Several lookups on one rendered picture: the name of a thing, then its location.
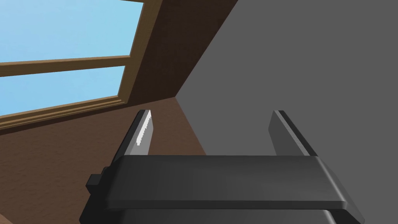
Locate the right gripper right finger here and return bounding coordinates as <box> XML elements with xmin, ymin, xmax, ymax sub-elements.
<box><xmin>268</xmin><ymin>110</ymin><xmax>318</xmax><ymax>157</ymax></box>

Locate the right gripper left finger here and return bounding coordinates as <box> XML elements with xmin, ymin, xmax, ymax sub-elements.
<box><xmin>112</xmin><ymin>109</ymin><xmax>154</xmax><ymax>162</ymax></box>

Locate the wooden framed window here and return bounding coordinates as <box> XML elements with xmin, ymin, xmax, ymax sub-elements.
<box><xmin>0</xmin><ymin>0</ymin><xmax>164</xmax><ymax>131</ymax></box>

